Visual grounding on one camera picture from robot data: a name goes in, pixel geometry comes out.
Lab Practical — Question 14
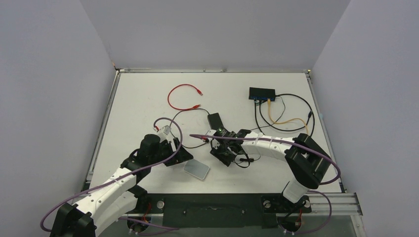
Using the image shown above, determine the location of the black ribbed network switch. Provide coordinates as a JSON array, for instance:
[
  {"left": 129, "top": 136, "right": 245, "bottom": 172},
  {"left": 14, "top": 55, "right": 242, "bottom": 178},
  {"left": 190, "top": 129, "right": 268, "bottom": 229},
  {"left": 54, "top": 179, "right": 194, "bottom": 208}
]
[{"left": 249, "top": 87, "right": 276, "bottom": 101}]

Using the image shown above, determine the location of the thin black barrel plug cable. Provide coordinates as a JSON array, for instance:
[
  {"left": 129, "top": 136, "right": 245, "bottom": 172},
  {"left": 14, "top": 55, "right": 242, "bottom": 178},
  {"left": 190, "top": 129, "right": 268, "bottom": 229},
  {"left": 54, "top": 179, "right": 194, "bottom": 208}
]
[{"left": 235, "top": 95, "right": 286, "bottom": 169}]

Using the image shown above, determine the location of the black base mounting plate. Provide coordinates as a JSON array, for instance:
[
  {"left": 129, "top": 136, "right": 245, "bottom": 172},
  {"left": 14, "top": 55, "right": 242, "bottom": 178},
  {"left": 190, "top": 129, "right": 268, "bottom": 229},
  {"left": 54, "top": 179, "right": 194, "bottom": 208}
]
[{"left": 128, "top": 193, "right": 312, "bottom": 229}]

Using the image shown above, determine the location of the orange ethernet cable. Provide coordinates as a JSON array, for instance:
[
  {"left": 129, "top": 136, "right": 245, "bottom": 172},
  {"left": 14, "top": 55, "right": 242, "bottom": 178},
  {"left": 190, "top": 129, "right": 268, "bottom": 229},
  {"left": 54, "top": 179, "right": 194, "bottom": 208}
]
[{"left": 266, "top": 98, "right": 309, "bottom": 134}]

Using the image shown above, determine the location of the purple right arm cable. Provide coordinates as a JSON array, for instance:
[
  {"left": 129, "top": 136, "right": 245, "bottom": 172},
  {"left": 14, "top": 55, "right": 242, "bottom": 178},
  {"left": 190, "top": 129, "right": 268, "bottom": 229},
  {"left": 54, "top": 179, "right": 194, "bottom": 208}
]
[{"left": 190, "top": 133, "right": 342, "bottom": 235}]

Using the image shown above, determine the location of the black power brick adapter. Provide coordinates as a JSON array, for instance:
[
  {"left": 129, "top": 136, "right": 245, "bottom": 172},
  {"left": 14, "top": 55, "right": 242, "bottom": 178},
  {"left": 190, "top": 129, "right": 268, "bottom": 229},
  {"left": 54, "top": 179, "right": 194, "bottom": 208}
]
[{"left": 207, "top": 113, "right": 224, "bottom": 130}]

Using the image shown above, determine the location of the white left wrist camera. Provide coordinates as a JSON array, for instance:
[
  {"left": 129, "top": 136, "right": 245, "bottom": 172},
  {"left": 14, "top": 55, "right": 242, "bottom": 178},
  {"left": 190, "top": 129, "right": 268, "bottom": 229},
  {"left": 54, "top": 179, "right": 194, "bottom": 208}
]
[{"left": 157, "top": 125, "right": 171, "bottom": 143}]

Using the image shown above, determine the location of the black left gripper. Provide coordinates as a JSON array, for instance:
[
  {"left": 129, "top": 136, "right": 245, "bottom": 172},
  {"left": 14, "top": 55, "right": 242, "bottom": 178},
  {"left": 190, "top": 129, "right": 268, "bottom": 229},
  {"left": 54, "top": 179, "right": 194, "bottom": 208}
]
[{"left": 149, "top": 138, "right": 193, "bottom": 166}]

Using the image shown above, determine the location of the white square network box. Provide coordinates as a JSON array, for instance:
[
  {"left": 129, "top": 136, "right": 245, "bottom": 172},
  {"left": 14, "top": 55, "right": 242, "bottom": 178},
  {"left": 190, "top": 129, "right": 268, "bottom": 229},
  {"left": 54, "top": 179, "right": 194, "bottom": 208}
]
[{"left": 183, "top": 159, "right": 210, "bottom": 180}]

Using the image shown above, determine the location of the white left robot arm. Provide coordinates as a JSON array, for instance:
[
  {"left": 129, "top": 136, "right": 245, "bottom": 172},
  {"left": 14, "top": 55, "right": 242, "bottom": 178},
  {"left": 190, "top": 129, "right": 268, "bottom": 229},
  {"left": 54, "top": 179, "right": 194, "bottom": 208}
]
[{"left": 50, "top": 134, "right": 194, "bottom": 237}]

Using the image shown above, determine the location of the short black patch cable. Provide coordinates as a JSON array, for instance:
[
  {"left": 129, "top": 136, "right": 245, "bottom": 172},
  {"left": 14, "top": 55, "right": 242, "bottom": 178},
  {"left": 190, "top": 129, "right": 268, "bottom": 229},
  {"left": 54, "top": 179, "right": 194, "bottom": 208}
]
[{"left": 253, "top": 99, "right": 262, "bottom": 132}]

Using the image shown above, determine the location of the red ethernet cable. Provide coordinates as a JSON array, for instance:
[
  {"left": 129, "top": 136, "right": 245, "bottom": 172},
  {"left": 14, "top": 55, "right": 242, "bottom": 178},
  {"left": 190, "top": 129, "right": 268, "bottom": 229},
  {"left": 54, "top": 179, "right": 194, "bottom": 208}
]
[{"left": 168, "top": 83, "right": 204, "bottom": 111}]

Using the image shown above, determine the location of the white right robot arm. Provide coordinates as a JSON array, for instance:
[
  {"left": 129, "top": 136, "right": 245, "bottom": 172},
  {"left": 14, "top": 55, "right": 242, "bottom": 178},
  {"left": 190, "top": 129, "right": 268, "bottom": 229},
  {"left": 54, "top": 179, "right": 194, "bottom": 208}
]
[{"left": 206, "top": 128, "right": 333, "bottom": 211}]

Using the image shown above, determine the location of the aluminium frame rail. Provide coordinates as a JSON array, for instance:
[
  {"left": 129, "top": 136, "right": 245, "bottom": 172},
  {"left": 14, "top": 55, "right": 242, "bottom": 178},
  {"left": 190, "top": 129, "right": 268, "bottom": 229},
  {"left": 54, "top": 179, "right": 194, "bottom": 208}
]
[{"left": 81, "top": 69, "right": 121, "bottom": 191}]

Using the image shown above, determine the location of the black two-prong power cord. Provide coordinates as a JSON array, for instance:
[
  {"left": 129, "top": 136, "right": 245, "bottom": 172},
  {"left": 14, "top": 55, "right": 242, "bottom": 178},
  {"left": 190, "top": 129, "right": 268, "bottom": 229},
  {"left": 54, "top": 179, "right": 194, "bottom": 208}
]
[{"left": 169, "top": 108, "right": 213, "bottom": 150}]

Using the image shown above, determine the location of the black ethernet cable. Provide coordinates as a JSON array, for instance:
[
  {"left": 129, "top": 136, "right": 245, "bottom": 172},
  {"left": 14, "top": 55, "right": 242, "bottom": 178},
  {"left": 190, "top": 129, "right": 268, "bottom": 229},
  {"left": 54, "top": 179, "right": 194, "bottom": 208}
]
[{"left": 258, "top": 94, "right": 316, "bottom": 137}]

